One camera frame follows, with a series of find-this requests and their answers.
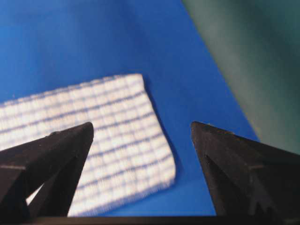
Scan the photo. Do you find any blue table cloth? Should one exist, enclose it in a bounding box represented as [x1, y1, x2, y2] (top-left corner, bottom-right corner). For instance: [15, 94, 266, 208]
[0, 0, 256, 217]

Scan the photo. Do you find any blue striped white towel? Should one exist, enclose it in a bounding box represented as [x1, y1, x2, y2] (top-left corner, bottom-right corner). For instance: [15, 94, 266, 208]
[0, 74, 176, 217]

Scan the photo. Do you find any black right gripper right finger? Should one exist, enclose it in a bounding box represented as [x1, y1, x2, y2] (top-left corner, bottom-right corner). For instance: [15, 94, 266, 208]
[191, 121, 300, 218]

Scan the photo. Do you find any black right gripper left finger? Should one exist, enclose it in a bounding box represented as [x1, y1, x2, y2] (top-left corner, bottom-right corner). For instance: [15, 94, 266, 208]
[0, 122, 94, 219]

